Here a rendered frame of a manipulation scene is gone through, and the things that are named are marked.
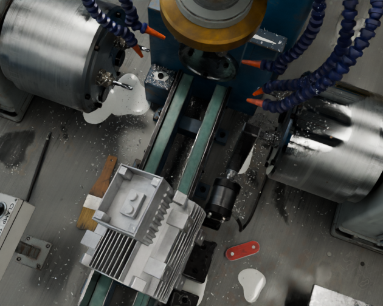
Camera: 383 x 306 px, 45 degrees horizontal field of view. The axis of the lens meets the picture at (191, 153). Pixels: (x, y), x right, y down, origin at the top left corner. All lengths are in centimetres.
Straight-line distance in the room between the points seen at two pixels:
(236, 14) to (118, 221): 43
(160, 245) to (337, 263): 53
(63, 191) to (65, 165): 7
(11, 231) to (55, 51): 36
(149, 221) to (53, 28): 43
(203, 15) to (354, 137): 38
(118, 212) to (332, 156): 43
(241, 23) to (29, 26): 44
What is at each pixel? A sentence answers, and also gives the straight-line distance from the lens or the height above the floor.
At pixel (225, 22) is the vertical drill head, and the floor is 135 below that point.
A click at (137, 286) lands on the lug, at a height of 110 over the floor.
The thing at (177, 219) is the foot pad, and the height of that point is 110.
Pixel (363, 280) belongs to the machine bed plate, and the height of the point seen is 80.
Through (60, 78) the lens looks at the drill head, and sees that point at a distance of 100.
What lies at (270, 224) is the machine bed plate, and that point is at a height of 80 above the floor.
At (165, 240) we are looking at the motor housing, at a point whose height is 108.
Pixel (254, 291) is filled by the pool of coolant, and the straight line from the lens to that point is 120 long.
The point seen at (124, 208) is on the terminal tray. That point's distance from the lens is 89.
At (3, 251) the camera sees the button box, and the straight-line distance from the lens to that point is 98.
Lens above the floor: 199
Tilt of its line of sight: 72 degrees down
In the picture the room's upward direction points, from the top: 10 degrees clockwise
